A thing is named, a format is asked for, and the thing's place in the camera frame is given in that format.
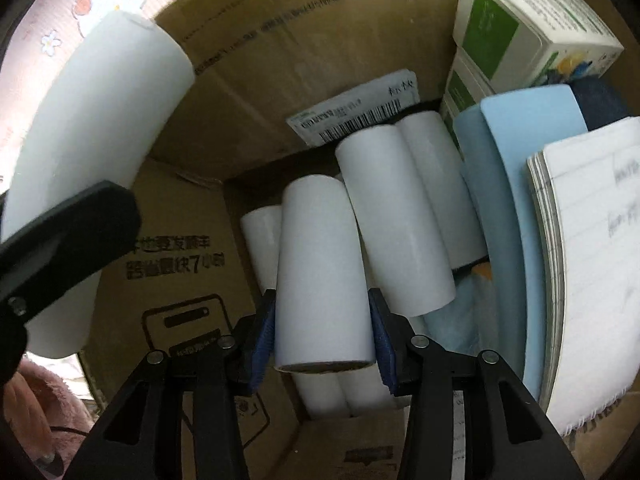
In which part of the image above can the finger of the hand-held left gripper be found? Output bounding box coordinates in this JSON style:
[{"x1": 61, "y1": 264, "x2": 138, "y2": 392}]
[{"x1": 0, "y1": 181, "x2": 142, "y2": 381}]

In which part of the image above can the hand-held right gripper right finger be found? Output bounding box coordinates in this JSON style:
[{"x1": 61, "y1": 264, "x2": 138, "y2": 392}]
[{"x1": 367, "y1": 287, "x2": 586, "y2": 480}]

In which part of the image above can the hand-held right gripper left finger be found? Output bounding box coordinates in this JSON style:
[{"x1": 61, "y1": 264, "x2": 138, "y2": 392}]
[{"x1": 65, "y1": 287, "x2": 277, "y2": 480}]

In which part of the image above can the white paper roll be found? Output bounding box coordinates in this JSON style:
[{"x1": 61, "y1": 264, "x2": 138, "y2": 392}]
[
  {"x1": 2, "y1": 10, "x2": 196, "y2": 360},
  {"x1": 274, "y1": 175, "x2": 377, "y2": 375}
]

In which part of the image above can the pile of white rolls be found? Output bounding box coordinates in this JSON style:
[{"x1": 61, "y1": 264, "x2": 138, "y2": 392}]
[{"x1": 240, "y1": 110, "x2": 488, "y2": 418}]

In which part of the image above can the brown cardboard box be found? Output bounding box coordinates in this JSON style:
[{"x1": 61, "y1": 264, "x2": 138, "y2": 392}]
[{"x1": 77, "y1": 0, "x2": 640, "y2": 480}]

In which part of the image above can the pale blue plastic packet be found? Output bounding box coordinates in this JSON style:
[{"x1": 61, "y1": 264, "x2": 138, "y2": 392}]
[{"x1": 424, "y1": 259, "x2": 497, "y2": 358}]

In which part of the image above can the pink fluffy cloth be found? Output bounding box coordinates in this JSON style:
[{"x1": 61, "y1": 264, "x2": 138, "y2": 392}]
[{"x1": 0, "y1": 355, "x2": 108, "y2": 480}]

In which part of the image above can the light blue book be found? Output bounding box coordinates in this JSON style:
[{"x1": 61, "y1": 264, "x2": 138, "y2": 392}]
[{"x1": 452, "y1": 84, "x2": 590, "y2": 401}]

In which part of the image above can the pink printed cat blanket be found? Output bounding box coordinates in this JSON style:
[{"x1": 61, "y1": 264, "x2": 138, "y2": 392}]
[{"x1": 0, "y1": 0, "x2": 171, "y2": 201}]

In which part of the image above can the white spiral notebook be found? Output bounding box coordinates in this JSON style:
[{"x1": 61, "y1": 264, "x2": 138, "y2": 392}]
[{"x1": 526, "y1": 117, "x2": 640, "y2": 438}]

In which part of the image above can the green and white carton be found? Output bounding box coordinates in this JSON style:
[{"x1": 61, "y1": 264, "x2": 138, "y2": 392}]
[
  {"x1": 452, "y1": 0, "x2": 625, "y2": 90},
  {"x1": 440, "y1": 54, "x2": 497, "y2": 126}
]

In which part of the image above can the dark blue notebook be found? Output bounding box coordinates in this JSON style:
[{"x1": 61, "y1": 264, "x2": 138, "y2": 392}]
[{"x1": 547, "y1": 71, "x2": 632, "y2": 132}]

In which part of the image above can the black cable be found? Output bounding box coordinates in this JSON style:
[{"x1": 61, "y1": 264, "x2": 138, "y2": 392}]
[{"x1": 46, "y1": 424, "x2": 96, "y2": 461}]

